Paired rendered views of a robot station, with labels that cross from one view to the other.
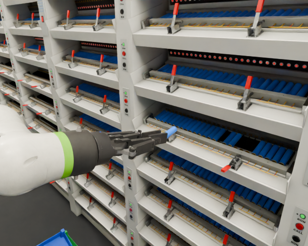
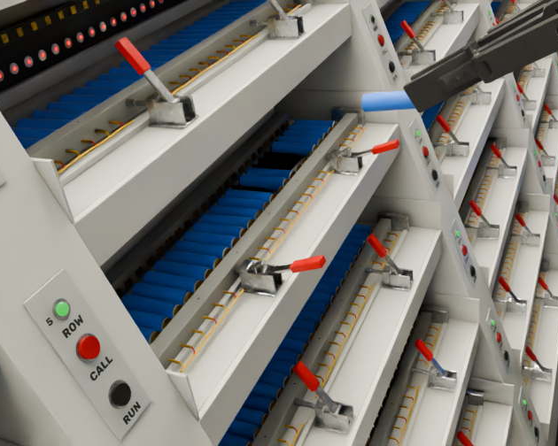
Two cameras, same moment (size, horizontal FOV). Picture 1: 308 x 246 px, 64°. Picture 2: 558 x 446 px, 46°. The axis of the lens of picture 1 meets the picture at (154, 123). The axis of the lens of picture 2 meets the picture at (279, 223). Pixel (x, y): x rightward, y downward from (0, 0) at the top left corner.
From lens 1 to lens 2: 1.05 m
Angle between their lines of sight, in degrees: 90
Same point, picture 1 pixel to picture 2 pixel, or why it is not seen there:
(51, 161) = not seen: outside the picture
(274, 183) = (378, 133)
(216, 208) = (394, 303)
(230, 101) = (264, 49)
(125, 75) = (0, 217)
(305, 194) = not seen: hidden behind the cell
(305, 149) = (366, 32)
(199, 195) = (368, 340)
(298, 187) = not seen: hidden behind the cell
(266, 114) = (313, 21)
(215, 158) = (333, 195)
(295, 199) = (403, 119)
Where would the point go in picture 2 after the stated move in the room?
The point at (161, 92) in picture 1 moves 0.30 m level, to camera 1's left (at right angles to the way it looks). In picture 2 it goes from (182, 140) to (276, 220)
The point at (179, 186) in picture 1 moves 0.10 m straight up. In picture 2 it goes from (350, 390) to (316, 325)
